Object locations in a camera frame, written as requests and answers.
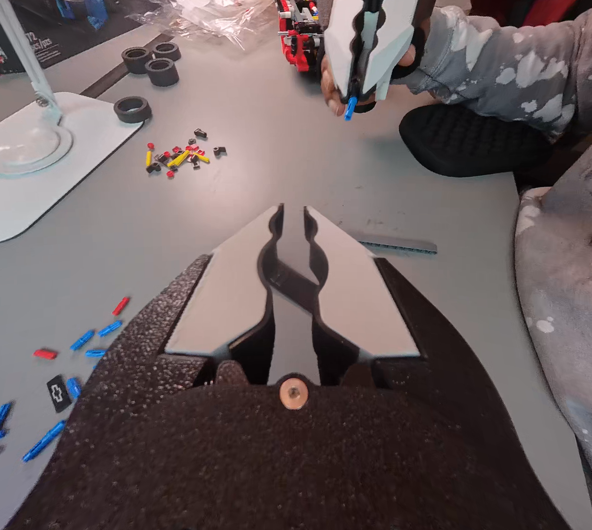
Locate brick-built toy car chassis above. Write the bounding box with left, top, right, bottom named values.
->
left=274, top=0, right=334, bottom=73

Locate white lamp stand base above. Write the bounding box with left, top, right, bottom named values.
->
left=0, top=0, right=145, bottom=244

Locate long black lego beam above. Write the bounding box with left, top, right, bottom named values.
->
left=356, top=236, right=438, bottom=256

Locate person's right hand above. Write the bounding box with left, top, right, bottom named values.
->
left=319, top=44, right=417, bottom=117

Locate person's right forearm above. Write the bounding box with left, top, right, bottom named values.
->
left=391, top=5, right=592, bottom=142

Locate black mesh armrest pad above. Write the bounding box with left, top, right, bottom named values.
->
left=399, top=104, right=553, bottom=178

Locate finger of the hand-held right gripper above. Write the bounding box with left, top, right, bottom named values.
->
left=322, top=0, right=367, bottom=99
left=362, top=0, right=420, bottom=95

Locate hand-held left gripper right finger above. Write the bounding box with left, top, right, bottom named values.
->
left=303, top=205, right=421, bottom=362

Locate black tile with white emblem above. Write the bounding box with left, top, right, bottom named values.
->
left=46, top=374, right=73, bottom=413

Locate pile of red yellow black bricks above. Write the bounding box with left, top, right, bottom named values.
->
left=146, top=128, right=227, bottom=179

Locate black curved panel piece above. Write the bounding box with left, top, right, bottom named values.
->
left=269, top=259, right=321, bottom=323

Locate pile of blue black pins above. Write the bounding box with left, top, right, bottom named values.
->
left=0, top=296, right=131, bottom=463

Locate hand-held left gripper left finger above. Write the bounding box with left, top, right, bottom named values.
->
left=164, top=204, right=285, bottom=362

